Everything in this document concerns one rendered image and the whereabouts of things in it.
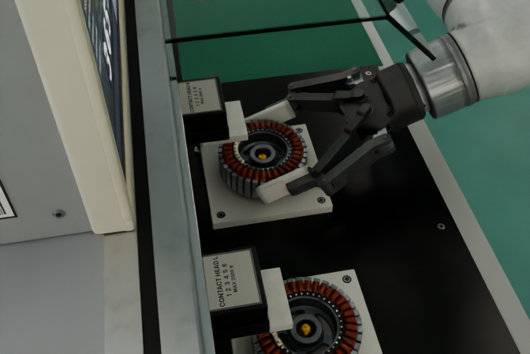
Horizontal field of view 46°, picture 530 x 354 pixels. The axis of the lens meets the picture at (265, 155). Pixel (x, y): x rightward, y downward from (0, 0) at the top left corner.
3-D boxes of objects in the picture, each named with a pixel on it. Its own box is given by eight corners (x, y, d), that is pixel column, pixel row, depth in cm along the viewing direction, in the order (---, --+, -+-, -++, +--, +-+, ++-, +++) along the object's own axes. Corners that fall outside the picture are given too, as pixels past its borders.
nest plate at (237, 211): (304, 129, 87) (305, 123, 86) (332, 212, 77) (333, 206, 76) (199, 143, 85) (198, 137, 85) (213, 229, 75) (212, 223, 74)
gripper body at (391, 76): (435, 131, 75) (363, 161, 76) (411, 86, 80) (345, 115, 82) (422, 90, 69) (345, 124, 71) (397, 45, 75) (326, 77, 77)
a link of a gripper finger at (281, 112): (288, 102, 80) (286, 98, 81) (239, 124, 82) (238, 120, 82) (296, 117, 82) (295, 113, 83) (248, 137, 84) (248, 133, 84)
